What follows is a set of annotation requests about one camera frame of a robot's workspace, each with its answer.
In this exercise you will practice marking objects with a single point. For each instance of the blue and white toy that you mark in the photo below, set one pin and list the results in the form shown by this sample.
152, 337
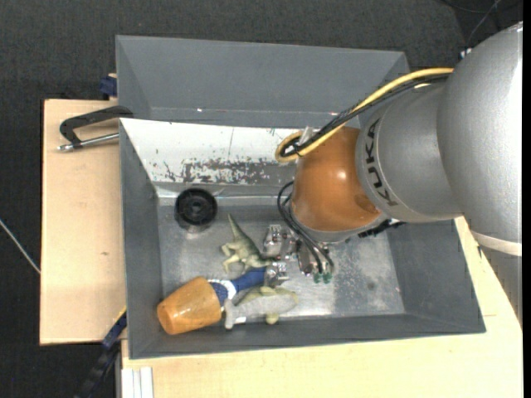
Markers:
246, 281

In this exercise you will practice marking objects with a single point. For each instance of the grey metal bin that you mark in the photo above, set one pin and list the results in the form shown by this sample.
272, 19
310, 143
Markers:
365, 288

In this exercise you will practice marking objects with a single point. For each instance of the pale brown flat board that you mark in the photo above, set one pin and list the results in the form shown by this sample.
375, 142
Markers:
81, 222

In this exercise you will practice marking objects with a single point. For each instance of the grey toy shark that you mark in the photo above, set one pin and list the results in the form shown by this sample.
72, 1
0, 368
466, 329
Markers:
259, 306

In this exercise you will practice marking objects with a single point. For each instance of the orange plastic cup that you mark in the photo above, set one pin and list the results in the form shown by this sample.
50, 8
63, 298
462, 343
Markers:
188, 306

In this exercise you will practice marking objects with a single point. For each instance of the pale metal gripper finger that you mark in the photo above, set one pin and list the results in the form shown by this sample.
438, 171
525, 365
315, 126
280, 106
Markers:
279, 273
277, 245

